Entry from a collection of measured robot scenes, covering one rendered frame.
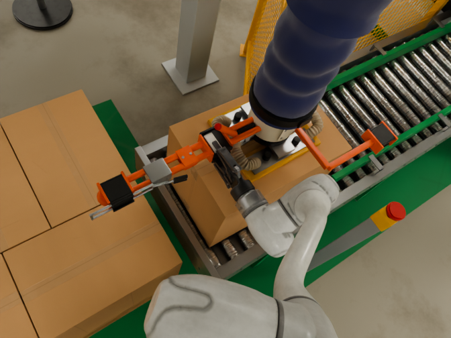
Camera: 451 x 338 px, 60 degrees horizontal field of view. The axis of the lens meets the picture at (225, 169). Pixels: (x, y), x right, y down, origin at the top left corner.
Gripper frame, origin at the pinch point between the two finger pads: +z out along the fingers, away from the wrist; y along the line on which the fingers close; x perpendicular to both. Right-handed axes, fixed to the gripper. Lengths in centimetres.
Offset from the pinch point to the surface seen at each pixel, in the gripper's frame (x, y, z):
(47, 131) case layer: -41, 55, 65
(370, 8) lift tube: 23, -58, -11
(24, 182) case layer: -58, 56, 45
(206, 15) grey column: 64, 49, 95
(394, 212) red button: 46, 6, -50
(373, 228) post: 45, 20, -51
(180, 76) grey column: 56, 108, 102
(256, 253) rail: 11, 51, -33
